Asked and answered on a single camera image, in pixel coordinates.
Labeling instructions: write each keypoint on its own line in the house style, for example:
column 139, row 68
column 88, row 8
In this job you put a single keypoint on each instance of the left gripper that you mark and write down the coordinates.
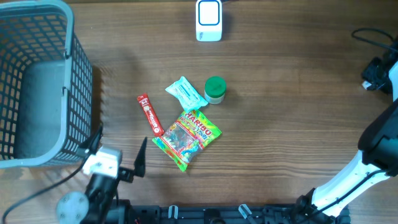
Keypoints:
column 127, row 175

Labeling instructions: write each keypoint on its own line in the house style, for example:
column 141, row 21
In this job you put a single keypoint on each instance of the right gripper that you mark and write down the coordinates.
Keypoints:
column 367, row 73

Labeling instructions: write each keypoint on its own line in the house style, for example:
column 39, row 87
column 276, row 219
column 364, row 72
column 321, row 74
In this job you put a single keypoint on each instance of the red snack stick packet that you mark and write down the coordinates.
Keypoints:
column 150, row 114

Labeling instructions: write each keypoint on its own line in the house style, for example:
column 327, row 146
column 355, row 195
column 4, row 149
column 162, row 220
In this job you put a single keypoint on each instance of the Haribo gummy worms bag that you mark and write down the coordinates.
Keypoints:
column 186, row 137

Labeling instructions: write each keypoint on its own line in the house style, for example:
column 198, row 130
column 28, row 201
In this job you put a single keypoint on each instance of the light teal tissue pack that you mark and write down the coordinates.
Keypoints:
column 186, row 94

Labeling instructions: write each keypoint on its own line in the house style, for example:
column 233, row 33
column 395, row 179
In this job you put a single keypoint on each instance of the green lid plastic jar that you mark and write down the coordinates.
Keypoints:
column 215, row 90

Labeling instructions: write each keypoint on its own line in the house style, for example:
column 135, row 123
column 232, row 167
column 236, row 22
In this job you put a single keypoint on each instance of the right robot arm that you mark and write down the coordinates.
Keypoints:
column 374, row 162

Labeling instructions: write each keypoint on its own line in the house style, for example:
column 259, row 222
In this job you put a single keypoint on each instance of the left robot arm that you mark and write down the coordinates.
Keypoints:
column 100, row 202

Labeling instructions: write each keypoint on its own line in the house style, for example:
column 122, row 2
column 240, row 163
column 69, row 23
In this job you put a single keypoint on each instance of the white barcode scanner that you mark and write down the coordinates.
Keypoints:
column 208, row 20

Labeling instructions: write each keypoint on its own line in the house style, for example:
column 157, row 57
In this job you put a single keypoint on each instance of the grey plastic mesh basket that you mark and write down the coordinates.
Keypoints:
column 46, row 85

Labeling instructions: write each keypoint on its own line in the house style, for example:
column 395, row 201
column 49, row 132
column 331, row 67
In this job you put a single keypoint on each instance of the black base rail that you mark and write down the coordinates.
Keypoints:
column 273, row 213

